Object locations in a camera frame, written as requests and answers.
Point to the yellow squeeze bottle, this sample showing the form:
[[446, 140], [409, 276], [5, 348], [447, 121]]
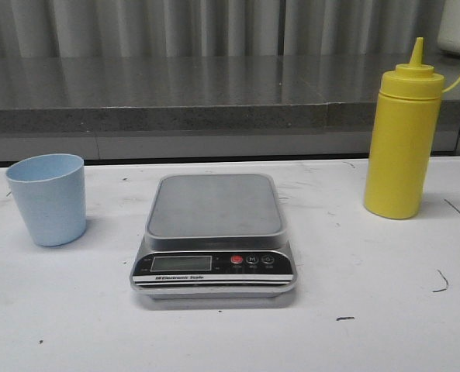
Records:
[[406, 116]]

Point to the light blue plastic cup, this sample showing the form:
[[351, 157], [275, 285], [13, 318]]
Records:
[[49, 191]]

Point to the silver electronic kitchen scale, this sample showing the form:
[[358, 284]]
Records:
[[210, 236]]

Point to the grey steel counter shelf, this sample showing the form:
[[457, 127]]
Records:
[[154, 109]]

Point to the white container in background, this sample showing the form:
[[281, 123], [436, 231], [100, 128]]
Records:
[[449, 31]]

